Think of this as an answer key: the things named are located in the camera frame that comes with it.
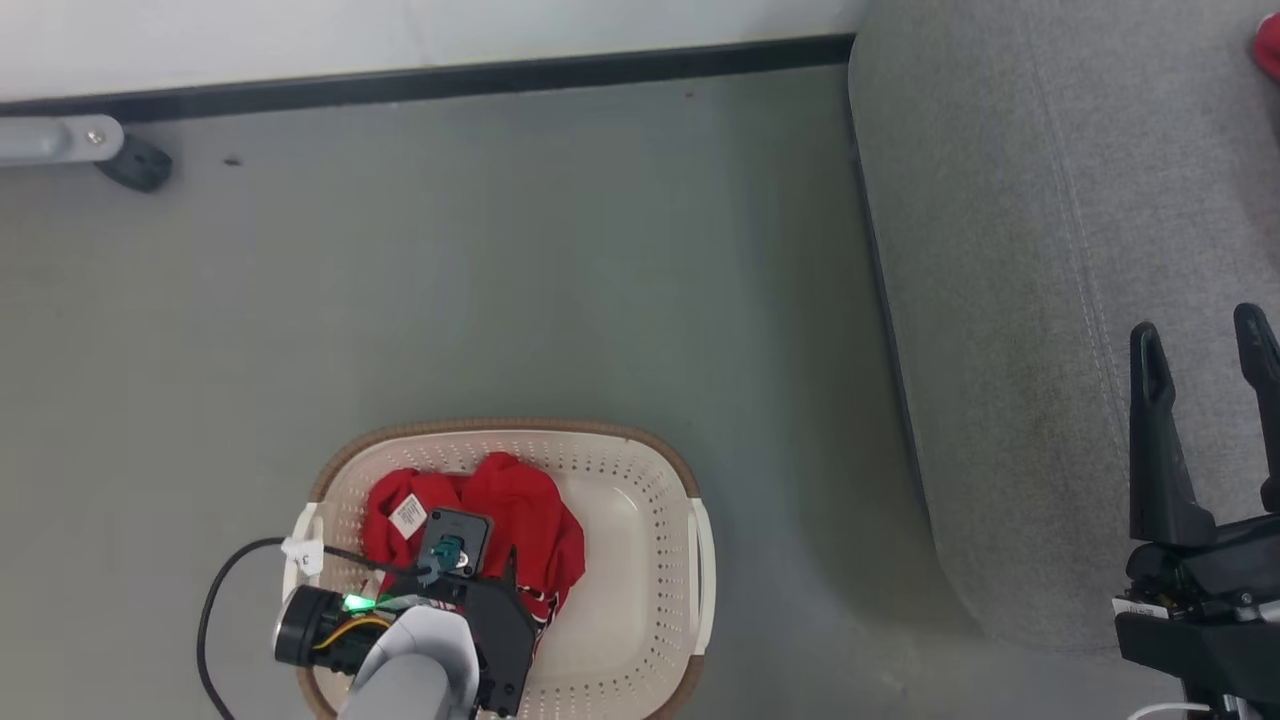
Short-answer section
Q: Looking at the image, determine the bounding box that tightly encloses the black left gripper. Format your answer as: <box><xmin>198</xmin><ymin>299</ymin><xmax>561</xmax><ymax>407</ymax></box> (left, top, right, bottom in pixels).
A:
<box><xmin>398</xmin><ymin>548</ymin><xmax>539</xmax><ymax>719</ymax></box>

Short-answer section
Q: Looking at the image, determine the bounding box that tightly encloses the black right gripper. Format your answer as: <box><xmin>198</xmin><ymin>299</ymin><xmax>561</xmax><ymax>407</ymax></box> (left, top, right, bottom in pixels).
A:
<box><xmin>1112</xmin><ymin>302</ymin><xmax>1280</xmax><ymax>717</ymax></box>

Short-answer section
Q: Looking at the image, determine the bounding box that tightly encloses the red garment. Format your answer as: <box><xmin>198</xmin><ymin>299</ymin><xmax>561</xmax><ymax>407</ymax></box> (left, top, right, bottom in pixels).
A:
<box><xmin>361</xmin><ymin>451</ymin><xmax>587</xmax><ymax>643</ymax></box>

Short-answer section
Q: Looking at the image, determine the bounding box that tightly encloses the grey fabric sofa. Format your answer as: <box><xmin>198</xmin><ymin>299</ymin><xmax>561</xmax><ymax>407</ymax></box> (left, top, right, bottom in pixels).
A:
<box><xmin>847</xmin><ymin>0</ymin><xmax>1280</xmax><ymax>657</ymax></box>

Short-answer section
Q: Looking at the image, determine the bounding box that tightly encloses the cream perforated laundry basket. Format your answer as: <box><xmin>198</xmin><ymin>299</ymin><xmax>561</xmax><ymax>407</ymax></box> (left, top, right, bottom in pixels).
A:
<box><xmin>282</xmin><ymin>417</ymin><xmax>718</xmax><ymax>720</ymax></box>

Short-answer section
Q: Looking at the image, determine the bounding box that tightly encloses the small red item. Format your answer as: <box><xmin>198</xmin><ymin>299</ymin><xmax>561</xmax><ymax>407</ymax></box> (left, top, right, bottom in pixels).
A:
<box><xmin>1250</xmin><ymin>12</ymin><xmax>1280</xmax><ymax>82</ymax></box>

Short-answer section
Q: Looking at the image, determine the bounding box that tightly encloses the black caster wheel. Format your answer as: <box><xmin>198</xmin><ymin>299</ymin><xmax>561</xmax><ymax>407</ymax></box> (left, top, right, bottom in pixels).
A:
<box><xmin>94</xmin><ymin>134</ymin><xmax>174</xmax><ymax>194</ymax></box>

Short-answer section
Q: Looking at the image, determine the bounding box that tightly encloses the grey metal stand leg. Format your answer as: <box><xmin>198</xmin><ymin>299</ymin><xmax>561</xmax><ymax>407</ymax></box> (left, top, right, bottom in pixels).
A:
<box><xmin>0</xmin><ymin>114</ymin><xmax>126</xmax><ymax>168</ymax></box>

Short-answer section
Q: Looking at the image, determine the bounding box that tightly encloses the black wall baseboard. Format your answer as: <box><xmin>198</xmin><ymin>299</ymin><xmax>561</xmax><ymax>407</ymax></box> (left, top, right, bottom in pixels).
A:
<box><xmin>0</xmin><ymin>33</ymin><xmax>858</xmax><ymax>124</ymax></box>

